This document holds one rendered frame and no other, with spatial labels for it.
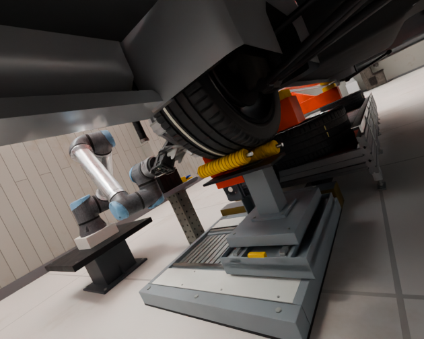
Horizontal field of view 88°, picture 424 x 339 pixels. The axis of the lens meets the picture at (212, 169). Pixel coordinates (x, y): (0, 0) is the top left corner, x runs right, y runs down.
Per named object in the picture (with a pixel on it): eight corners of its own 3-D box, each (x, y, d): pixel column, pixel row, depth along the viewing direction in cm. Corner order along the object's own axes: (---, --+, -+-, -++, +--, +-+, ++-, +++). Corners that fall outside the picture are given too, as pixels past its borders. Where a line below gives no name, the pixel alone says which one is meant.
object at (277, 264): (316, 282, 67) (304, 254, 66) (227, 276, 90) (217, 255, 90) (338, 208, 105) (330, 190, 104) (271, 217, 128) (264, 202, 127)
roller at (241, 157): (252, 163, 78) (245, 148, 78) (196, 181, 97) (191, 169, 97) (258, 158, 83) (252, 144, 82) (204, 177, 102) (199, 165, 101)
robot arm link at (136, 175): (148, 181, 113) (140, 163, 112) (161, 175, 105) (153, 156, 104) (132, 187, 106) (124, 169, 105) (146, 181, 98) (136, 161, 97)
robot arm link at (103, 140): (93, 202, 179) (80, 128, 129) (114, 194, 190) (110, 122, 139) (102, 216, 173) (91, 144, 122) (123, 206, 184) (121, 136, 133)
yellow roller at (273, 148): (283, 153, 83) (276, 138, 82) (224, 172, 102) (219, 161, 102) (287, 149, 87) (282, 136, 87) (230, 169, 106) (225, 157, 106)
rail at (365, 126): (377, 163, 113) (363, 124, 112) (365, 166, 117) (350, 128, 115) (376, 109, 301) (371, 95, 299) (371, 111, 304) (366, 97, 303)
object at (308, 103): (341, 98, 266) (330, 71, 263) (299, 116, 300) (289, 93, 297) (342, 97, 279) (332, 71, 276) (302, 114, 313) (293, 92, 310)
